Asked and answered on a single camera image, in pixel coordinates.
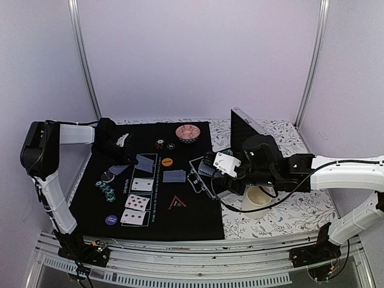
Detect black poker chip stack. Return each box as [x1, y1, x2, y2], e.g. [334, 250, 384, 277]
[167, 143, 176, 151]

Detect floral white tablecloth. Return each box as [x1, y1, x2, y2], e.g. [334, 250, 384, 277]
[103, 118, 337, 240]

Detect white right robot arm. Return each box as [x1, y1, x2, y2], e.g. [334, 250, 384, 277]
[203, 134, 383, 262]

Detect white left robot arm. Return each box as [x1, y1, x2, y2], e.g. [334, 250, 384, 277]
[20, 118, 137, 235]

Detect white ceramic mug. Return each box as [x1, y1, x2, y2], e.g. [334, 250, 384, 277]
[241, 186, 276, 211]

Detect eight of diamonds card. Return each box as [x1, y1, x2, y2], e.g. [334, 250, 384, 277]
[125, 194, 151, 211]

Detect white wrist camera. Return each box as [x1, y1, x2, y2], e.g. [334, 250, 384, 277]
[213, 152, 241, 178]
[116, 133, 130, 147]

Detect four of diamonds card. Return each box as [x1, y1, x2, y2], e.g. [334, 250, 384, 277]
[121, 209, 146, 226]

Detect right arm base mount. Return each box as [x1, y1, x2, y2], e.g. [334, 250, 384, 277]
[289, 223, 341, 282]

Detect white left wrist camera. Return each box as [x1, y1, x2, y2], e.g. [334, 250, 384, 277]
[116, 133, 130, 147]

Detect orange big blind button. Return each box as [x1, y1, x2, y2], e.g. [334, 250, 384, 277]
[161, 158, 173, 167]

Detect right aluminium frame post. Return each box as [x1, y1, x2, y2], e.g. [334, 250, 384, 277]
[295, 0, 330, 130]

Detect clear acrylic dealer button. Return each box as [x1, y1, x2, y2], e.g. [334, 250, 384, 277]
[101, 171, 115, 183]

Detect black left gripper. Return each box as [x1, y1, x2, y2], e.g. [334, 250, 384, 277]
[93, 140, 139, 166]

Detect three of diamonds card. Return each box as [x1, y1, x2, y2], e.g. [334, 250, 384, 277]
[131, 178, 154, 192]

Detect red triangular all-in marker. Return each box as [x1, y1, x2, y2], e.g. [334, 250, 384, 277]
[168, 196, 187, 210]

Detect purple small blind button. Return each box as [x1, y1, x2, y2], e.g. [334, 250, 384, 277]
[105, 215, 118, 226]

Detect dealt blue card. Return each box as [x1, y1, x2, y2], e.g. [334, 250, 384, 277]
[163, 170, 187, 183]
[109, 165, 129, 176]

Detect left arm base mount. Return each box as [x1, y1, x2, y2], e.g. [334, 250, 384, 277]
[55, 232, 110, 268]

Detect green blue poker chip stack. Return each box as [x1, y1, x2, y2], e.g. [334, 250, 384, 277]
[95, 181, 116, 202]

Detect black poker table mat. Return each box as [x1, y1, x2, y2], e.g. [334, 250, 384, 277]
[70, 122, 224, 241]

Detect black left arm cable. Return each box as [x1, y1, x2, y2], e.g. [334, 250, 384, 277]
[32, 119, 100, 205]

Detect blue face-down carried card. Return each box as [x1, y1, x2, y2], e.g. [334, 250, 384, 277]
[135, 154, 155, 173]

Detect blue playing card deck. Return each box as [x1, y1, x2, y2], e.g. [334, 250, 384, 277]
[198, 160, 223, 178]

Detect aluminium front rail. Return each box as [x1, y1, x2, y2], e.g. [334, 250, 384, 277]
[25, 232, 377, 287]

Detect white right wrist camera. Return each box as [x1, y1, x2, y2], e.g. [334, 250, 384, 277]
[213, 152, 241, 178]

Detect red patterned ceramic bowl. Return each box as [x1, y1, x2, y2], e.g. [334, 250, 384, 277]
[175, 124, 201, 144]

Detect aluminium frame post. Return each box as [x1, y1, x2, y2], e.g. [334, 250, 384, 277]
[68, 0, 102, 119]
[295, 0, 330, 130]

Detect left aluminium frame post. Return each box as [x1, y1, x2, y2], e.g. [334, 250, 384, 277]
[68, 0, 102, 119]

